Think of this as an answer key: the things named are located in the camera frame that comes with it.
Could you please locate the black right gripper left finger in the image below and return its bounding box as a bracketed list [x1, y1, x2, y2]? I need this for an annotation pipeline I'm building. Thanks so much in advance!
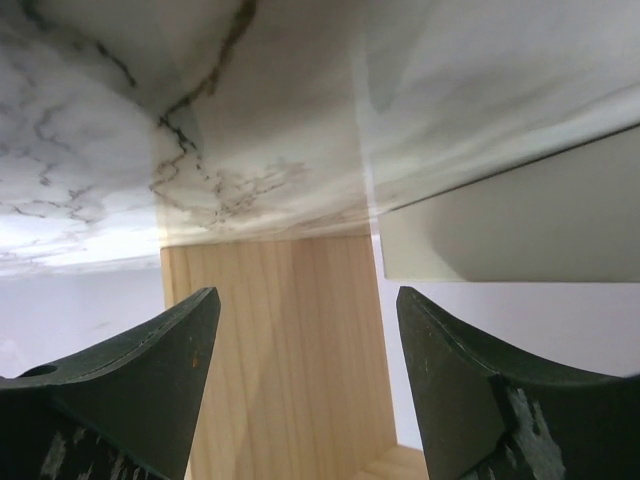
[1, 288, 220, 479]

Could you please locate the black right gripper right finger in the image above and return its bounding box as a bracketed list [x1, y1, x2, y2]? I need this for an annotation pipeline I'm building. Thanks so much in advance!
[396, 287, 639, 479]

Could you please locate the small white H box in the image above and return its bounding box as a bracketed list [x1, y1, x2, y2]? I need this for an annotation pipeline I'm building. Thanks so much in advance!
[379, 129, 639, 283]

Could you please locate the light wooden shelf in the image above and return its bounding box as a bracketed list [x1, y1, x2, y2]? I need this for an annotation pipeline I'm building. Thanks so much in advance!
[161, 235, 427, 479]

